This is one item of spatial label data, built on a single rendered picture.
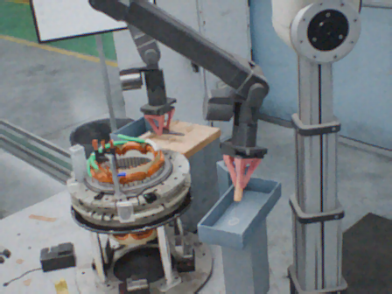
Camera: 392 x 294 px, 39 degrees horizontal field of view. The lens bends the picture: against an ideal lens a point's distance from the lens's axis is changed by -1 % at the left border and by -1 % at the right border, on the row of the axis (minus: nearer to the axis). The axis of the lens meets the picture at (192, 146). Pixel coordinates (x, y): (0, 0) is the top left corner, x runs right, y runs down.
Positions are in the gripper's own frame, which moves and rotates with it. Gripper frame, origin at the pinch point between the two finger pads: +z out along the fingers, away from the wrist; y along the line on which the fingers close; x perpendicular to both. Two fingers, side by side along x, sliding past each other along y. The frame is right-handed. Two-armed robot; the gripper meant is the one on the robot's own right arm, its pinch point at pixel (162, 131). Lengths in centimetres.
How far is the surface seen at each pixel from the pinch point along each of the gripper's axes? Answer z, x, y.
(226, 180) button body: 9.7, 24.6, 4.1
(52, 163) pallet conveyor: 32, -78, -14
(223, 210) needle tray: 6.9, 35.4, 21.9
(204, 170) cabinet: 12.9, 11.1, -3.9
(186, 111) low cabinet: 73, -127, -171
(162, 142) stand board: 2.7, 0.9, 1.8
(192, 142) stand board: 2.9, 9.7, -1.9
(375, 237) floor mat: 108, 24, -126
